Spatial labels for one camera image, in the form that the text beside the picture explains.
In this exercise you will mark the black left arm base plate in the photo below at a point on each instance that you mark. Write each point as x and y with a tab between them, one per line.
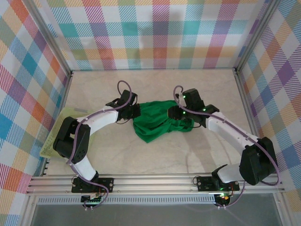
107	184

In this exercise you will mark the aluminium table side rail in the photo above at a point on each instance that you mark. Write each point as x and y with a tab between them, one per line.
65	90
242	90

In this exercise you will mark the pale green plastic basket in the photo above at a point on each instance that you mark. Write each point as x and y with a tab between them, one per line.
49	146

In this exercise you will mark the green t-shirt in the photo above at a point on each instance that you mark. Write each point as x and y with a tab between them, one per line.
152	122

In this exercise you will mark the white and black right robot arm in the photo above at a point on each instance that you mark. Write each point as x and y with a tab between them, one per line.
256	164

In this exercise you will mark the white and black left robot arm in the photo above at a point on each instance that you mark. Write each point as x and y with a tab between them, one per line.
70	141

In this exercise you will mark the aluminium frame post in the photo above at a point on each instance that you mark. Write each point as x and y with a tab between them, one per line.
48	37
255	35

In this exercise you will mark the aluminium mounting rail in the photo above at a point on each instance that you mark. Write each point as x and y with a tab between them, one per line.
152	183

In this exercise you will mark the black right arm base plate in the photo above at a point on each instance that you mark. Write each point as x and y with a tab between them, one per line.
204	183

